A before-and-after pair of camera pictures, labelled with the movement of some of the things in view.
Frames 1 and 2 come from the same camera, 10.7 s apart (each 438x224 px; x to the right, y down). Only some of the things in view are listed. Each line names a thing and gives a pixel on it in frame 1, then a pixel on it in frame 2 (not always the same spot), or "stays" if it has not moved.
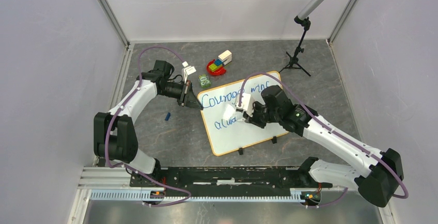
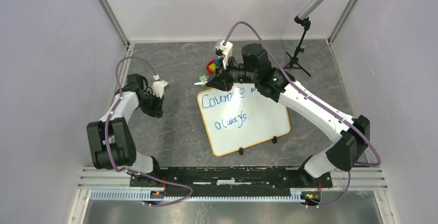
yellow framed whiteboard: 227,130 stays
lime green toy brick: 213,67 stays
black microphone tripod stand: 305,24 stays
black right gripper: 253,119 -> 220,82
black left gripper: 187,97 -> 156,112
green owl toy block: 204,81 stays
